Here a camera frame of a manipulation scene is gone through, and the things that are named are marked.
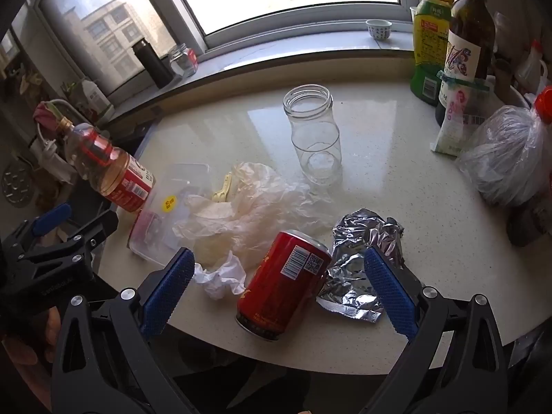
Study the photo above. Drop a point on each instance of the brown glass bottle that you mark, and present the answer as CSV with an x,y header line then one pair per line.
x,y
472,30

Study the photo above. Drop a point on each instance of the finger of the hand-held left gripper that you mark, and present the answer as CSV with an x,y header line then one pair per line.
x,y
51,219
86,237

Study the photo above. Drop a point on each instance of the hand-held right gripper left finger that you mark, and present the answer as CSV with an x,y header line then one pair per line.
x,y
168,297

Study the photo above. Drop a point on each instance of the brown cardboard roll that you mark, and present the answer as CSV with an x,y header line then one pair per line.
x,y
503,77

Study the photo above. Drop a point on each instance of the small white teacup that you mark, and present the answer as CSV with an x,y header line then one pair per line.
x,y
378,29

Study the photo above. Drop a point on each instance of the crumpled silver foil wrapper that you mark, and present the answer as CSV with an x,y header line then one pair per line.
x,y
358,241

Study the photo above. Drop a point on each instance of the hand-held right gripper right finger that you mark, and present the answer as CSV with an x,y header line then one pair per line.
x,y
392,293

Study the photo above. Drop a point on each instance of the black thermos flask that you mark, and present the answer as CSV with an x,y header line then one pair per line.
x,y
151,64

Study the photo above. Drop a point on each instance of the small glass jar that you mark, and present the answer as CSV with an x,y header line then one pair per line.
x,y
183,62

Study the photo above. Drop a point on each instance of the pink cloth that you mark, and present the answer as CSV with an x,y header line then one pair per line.
x,y
46,116

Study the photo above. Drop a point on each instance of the red label plastic bottle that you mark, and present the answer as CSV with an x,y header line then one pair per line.
x,y
125,177

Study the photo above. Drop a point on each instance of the plastic bag with dark contents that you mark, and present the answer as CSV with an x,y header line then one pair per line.
x,y
504,155

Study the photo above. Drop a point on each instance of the empty clear glass jar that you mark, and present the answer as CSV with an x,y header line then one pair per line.
x,y
315,138

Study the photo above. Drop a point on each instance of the white squeeze bottle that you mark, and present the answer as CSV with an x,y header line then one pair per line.
x,y
531,67

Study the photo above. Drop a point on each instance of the green yellow plastic bottle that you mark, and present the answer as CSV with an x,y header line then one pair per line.
x,y
429,43

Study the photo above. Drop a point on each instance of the crumpled white paper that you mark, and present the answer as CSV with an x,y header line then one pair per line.
x,y
220,278

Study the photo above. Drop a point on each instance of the pale yellow plastic piece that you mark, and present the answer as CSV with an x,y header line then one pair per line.
x,y
222,192

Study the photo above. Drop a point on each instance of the person's left hand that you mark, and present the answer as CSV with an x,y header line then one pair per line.
x,y
26,366

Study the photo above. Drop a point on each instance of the clear plastic food container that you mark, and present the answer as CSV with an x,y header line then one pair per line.
x,y
157,224

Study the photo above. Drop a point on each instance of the white pink packet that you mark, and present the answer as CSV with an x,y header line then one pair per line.
x,y
453,125

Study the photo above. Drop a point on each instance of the red drink can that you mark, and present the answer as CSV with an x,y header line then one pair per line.
x,y
280,293

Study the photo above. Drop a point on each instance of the round metal strainer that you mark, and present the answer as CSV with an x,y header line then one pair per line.
x,y
17,185

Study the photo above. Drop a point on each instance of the crumpled clear plastic bag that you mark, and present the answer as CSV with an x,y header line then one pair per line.
x,y
258,211

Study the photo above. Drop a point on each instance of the white plastic bottle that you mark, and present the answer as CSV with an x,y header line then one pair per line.
x,y
95,95

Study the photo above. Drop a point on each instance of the red cap bottle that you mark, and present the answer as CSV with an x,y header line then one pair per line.
x,y
544,103

